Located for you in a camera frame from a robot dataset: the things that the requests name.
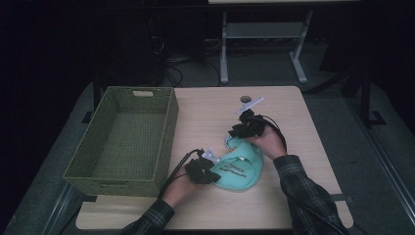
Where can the person's right hand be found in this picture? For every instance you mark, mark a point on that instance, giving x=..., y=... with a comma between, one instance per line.
x=272, y=142

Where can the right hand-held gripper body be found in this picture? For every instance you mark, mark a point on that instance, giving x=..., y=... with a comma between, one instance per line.
x=253, y=125

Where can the green woven basket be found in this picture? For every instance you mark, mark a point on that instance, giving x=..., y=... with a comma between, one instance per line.
x=98, y=153

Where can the black metal stand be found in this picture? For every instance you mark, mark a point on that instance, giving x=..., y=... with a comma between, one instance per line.
x=367, y=98

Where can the blue white striped bib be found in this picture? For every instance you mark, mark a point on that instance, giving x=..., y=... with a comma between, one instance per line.
x=228, y=142

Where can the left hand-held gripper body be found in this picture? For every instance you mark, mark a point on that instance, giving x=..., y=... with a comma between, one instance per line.
x=199, y=169

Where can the white metal table frame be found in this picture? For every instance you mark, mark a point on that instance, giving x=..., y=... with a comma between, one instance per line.
x=261, y=31

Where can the person's left hand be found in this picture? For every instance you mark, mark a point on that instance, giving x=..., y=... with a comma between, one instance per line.
x=179, y=192

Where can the mint green bib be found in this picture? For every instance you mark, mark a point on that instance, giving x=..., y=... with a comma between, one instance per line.
x=241, y=169

